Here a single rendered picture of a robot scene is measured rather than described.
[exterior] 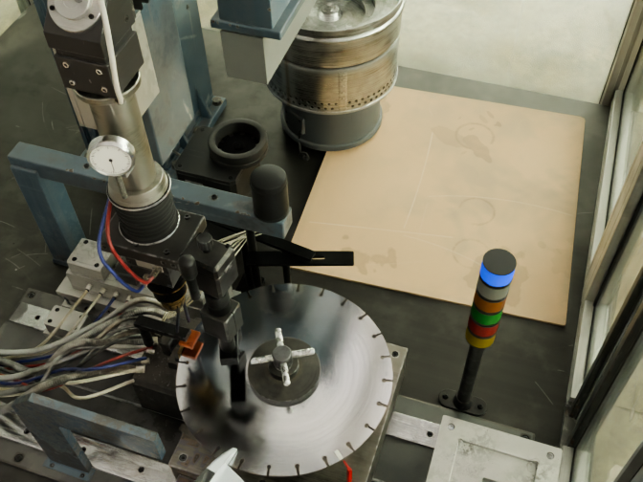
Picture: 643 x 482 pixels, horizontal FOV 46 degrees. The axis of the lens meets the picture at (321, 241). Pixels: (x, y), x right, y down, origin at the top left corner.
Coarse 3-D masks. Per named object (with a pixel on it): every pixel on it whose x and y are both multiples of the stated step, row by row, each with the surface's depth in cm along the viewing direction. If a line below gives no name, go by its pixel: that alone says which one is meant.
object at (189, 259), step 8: (184, 256) 89; (192, 256) 89; (184, 264) 89; (192, 264) 89; (184, 272) 89; (192, 272) 90; (192, 280) 91; (192, 288) 92; (192, 296) 94; (200, 296) 95
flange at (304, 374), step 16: (256, 352) 118; (272, 352) 117; (256, 368) 116; (272, 368) 114; (304, 368) 115; (320, 368) 116; (256, 384) 114; (272, 384) 114; (304, 384) 114; (272, 400) 112; (288, 400) 112
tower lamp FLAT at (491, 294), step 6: (480, 282) 105; (480, 288) 106; (486, 288) 105; (492, 288) 104; (498, 288) 104; (504, 288) 104; (480, 294) 106; (486, 294) 105; (492, 294) 105; (498, 294) 105; (504, 294) 106; (492, 300) 106; (498, 300) 106
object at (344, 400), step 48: (288, 288) 126; (288, 336) 120; (336, 336) 120; (192, 384) 115; (240, 384) 115; (336, 384) 115; (384, 384) 115; (192, 432) 110; (240, 432) 110; (288, 432) 110; (336, 432) 110
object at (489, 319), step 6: (474, 306) 110; (474, 312) 111; (480, 312) 109; (474, 318) 112; (480, 318) 110; (486, 318) 110; (492, 318) 110; (498, 318) 110; (480, 324) 111; (486, 324) 111; (492, 324) 111
